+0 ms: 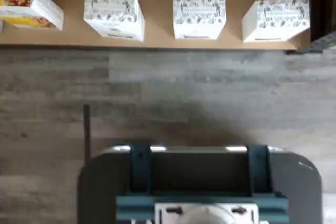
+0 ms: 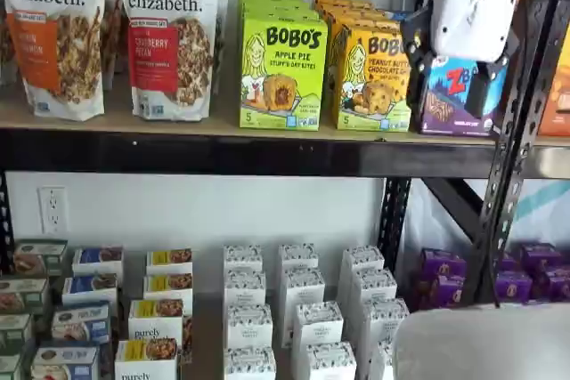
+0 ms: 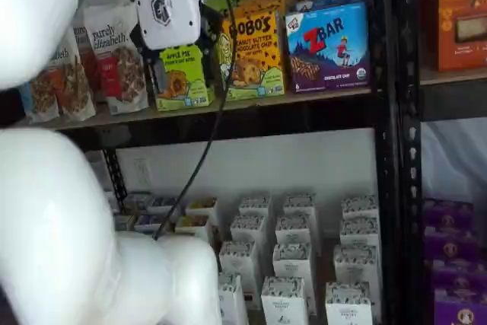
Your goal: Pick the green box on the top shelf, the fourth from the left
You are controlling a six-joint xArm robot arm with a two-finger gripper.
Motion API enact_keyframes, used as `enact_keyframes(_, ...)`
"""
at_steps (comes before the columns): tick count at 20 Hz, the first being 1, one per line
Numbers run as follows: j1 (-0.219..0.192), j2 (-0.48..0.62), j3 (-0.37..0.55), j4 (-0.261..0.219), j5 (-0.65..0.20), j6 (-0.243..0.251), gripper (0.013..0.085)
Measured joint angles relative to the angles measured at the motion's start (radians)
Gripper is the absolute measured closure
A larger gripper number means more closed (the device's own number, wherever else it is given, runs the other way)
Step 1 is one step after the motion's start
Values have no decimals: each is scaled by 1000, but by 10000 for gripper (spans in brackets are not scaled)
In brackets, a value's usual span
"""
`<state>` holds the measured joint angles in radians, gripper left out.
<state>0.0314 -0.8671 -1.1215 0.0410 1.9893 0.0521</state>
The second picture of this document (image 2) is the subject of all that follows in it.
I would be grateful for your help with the white patterned carton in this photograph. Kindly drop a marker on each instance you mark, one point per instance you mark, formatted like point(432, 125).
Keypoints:
point(380, 362)
point(249, 364)
point(245, 286)
point(242, 257)
point(374, 286)
point(317, 326)
point(303, 286)
point(249, 326)
point(363, 257)
point(329, 362)
point(385, 324)
point(298, 255)

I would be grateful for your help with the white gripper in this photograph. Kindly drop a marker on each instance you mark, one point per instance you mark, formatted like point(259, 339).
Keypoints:
point(472, 2)

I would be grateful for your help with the orange snack box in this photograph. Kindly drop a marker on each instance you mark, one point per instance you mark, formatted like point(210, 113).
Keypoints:
point(556, 99)

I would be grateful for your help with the black rack shelf beam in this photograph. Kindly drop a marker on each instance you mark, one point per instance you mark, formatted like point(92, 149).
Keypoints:
point(178, 153)

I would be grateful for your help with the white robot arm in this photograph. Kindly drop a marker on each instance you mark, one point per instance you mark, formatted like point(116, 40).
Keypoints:
point(490, 344)

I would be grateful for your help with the green white oatmeal box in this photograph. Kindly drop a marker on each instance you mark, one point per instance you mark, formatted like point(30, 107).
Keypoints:
point(22, 295)
point(10, 366)
point(40, 255)
point(15, 331)

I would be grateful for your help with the white wall outlet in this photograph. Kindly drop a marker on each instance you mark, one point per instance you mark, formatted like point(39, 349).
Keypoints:
point(52, 211)

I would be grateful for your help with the green Bobo's apple pie box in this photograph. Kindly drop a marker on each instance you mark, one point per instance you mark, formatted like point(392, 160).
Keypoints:
point(280, 14)
point(271, 2)

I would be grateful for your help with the white yellow granola box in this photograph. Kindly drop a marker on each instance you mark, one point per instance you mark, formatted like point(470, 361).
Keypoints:
point(156, 317)
point(169, 260)
point(167, 286)
point(147, 358)

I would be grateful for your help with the white plastic sheet teal stripes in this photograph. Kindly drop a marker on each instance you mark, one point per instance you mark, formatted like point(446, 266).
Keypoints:
point(543, 228)

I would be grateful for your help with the blue purple ZBar box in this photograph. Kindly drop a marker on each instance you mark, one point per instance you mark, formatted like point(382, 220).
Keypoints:
point(401, 16)
point(445, 104)

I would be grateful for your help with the black rack side beam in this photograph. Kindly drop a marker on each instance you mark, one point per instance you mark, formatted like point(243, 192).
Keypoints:
point(454, 202)

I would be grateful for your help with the blue white oatmeal box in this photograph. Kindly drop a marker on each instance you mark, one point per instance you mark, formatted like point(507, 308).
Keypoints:
point(89, 288)
point(80, 322)
point(98, 260)
point(64, 362)

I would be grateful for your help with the yellow oat bites box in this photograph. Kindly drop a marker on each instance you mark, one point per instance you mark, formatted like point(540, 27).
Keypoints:
point(285, 77)

